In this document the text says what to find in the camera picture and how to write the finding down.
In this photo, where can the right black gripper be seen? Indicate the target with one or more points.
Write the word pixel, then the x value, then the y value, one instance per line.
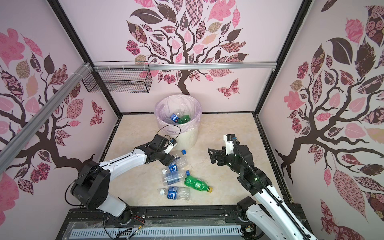
pixel 222 154

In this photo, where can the blue label bottle white cap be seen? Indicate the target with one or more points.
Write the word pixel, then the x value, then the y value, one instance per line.
pixel 177 164

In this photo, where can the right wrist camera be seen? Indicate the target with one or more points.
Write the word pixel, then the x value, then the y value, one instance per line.
pixel 229 143

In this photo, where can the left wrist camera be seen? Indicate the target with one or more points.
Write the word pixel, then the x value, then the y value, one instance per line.
pixel 172 143

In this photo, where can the clear bottle blue cap crushed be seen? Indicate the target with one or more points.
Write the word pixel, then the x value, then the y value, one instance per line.
pixel 179 155

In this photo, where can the horizontal aluminium rail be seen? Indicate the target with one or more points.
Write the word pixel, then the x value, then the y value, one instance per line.
pixel 198 66

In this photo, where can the diagonal aluminium rail left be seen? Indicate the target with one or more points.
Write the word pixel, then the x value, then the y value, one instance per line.
pixel 12 149

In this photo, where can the blue label bottle front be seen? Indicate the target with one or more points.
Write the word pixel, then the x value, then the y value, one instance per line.
pixel 176 193

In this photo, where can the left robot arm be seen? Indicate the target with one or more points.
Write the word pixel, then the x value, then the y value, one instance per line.
pixel 91 187

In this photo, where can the cream ribbed trash bin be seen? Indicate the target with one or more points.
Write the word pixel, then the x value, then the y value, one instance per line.
pixel 185 140

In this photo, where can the black base frame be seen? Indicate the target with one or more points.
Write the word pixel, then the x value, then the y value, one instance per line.
pixel 171 216

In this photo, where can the pink plastic bin liner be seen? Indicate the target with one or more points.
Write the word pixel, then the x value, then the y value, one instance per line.
pixel 189 105

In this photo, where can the black wire basket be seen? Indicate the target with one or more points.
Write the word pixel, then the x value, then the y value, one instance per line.
pixel 119 77

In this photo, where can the white slotted cable duct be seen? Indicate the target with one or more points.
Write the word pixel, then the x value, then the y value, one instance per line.
pixel 154 232

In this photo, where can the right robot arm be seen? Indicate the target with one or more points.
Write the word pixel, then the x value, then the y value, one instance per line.
pixel 265 208

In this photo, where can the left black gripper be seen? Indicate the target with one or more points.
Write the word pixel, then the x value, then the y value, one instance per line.
pixel 168 160

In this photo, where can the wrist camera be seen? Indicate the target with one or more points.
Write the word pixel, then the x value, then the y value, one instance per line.
pixel 229 143
pixel 172 143

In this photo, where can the green bottle yellow cap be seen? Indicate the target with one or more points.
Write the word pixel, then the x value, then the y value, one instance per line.
pixel 197 184

